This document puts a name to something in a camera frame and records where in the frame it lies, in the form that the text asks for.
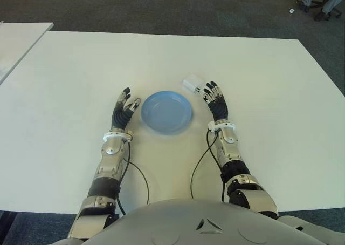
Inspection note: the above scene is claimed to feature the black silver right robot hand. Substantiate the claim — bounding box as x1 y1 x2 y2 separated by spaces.
202 80 230 123

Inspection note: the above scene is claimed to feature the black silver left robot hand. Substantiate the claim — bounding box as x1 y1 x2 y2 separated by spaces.
111 87 142 129

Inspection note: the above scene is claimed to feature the white charger block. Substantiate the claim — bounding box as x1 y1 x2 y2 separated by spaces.
182 74 205 94

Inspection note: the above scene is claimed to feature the blue round plate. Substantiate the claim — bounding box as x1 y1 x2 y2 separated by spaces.
140 90 194 134

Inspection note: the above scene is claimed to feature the grey robot torso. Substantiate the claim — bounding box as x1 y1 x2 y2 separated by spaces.
48 198 345 245

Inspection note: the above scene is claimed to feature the neighbouring white table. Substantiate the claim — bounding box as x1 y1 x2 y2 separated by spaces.
0 22 53 85

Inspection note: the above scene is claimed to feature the black office chair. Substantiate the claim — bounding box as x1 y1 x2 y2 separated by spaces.
296 0 342 17

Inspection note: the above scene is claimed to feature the seated person in jeans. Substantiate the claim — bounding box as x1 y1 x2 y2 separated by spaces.
301 0 345 22

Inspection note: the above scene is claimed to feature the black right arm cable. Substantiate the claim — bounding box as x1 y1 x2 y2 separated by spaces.
190 128 225 202

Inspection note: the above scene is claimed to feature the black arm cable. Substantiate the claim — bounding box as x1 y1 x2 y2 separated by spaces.
190 128 225 202
116 139 150 216

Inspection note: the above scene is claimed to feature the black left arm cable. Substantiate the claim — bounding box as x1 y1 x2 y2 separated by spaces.
116 139 150 216

